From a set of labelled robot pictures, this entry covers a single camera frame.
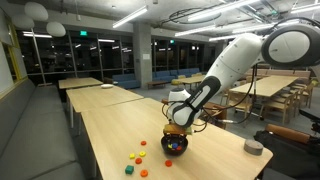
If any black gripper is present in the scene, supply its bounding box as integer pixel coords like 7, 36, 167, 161
164, 133, 186, 140

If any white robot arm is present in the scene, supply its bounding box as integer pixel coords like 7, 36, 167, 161
164, 24, 320, 138

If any black bowl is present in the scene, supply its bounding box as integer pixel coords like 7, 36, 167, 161
161, 136, 188, 156

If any yellow block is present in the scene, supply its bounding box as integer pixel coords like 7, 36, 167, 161
129, 153, 135, 159

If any green cube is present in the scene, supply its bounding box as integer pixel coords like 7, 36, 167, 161
125, 165, 134, 174

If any blue sofa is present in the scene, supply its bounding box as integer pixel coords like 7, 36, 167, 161
112, 74, 140, 89

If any white plate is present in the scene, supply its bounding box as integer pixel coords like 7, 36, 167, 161
101, 84, 114, 89

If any grey round speaker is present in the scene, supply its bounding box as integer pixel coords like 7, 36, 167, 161
244, 139, 264, 156

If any wooden chair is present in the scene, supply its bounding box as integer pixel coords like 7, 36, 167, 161
228, 91, 252, 126

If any middle wooden table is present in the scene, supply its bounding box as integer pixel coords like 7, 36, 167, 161
67, 86, 143, 122

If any wooden table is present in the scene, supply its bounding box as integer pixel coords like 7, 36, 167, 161
230, 75, 297, 97
67, 86, 143, 122
58, 77, 102, 89

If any right wooden table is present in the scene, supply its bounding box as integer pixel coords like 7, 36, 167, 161
230, 75, 297, 97

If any far wooden table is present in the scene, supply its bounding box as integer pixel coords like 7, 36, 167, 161
58, 77, 102, 89

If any brown leather chair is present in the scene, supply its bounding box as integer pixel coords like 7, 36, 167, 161
265, 124, 310, 144

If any grey bench seat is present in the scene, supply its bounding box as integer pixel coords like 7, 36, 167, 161
0, 79, 85, 180

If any wrist camera with wood mount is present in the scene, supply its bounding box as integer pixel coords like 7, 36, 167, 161
163, 124, 193, 135

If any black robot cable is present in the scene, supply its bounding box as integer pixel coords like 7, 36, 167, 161
193, 64, 259, 134

